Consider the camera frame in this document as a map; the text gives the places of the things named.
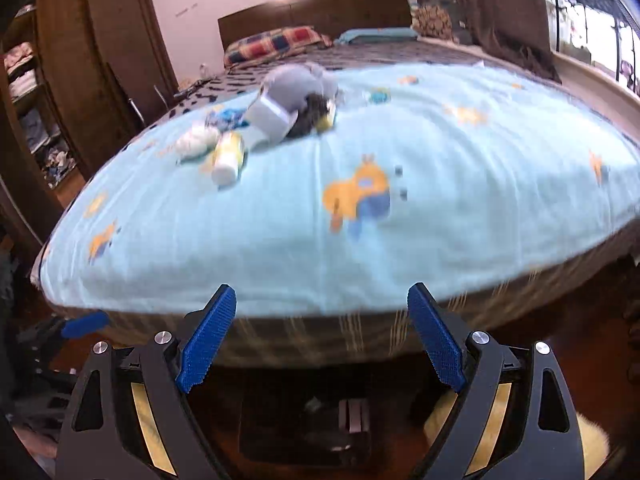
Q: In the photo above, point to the dark wooden headboard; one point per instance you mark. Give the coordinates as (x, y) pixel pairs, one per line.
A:
(330, 17)

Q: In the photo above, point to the plaid mattress side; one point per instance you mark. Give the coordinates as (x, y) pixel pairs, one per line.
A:
(309, 301)

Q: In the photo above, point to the teal flat pillow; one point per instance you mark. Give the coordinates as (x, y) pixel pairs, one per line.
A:
(376, 35)

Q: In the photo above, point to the dark wooden wardrobe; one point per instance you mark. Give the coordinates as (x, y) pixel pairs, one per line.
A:
(74, 40)

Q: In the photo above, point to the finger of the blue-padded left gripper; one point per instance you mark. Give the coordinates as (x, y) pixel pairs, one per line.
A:
(85, 325)

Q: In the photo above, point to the dark wooden chair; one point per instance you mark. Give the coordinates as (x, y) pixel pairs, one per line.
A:
(143, 100)

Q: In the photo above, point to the plaid red blue pillow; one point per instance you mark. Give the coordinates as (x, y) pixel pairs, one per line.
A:
(274, 44)

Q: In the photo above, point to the brown patterned cushion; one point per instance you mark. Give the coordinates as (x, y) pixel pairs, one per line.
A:
(441, 19)

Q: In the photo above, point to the dark brown curtain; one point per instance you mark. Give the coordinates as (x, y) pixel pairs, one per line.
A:
(515, 30)

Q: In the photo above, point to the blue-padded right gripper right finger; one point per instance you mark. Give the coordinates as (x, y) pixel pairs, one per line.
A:
(540, 437)

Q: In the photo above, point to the grey owl plush toy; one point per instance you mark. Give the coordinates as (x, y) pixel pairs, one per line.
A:
(289, 84)

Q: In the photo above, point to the grey black patterned blanket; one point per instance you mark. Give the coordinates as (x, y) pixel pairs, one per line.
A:
(228, 84)

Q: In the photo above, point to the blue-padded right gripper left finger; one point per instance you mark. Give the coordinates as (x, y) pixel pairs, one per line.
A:
(98, 436)

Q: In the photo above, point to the blue tissue pack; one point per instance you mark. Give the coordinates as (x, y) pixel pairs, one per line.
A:
(226, 119)

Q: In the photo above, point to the yellow white bottle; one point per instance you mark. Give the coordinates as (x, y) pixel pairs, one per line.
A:
(228, 159)

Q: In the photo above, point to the light blue cartoon sheet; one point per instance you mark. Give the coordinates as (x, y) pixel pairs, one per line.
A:
(488, 169)

